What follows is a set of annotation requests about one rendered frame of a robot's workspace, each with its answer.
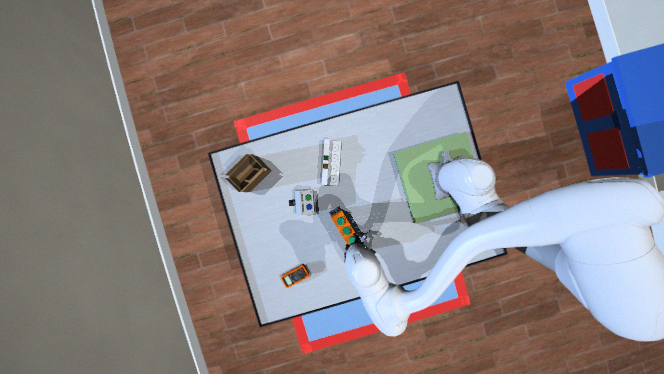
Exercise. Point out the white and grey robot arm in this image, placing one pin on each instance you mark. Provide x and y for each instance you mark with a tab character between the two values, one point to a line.
610	261

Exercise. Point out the brown cardboard box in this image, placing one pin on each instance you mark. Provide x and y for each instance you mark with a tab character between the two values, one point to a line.
246	174

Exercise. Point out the orange multimeter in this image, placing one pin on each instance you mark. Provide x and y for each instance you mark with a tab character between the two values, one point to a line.
295	275

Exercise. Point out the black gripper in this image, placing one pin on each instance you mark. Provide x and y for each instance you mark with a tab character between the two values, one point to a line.
359	237

